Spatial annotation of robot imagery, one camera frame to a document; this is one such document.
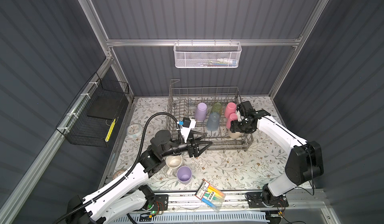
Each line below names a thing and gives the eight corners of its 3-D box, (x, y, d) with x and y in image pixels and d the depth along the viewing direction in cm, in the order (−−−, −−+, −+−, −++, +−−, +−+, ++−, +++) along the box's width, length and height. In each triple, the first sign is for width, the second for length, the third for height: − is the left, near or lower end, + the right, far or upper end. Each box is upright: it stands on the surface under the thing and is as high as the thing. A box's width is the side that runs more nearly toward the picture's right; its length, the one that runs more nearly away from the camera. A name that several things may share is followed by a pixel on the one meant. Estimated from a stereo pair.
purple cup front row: (178, 184, 81) (176, 179, 73) (178, 171, 85) (177, 165, 77) (192, 184, 81) (191, 179, 73) (192, 171, 85) (191, 165, 77)
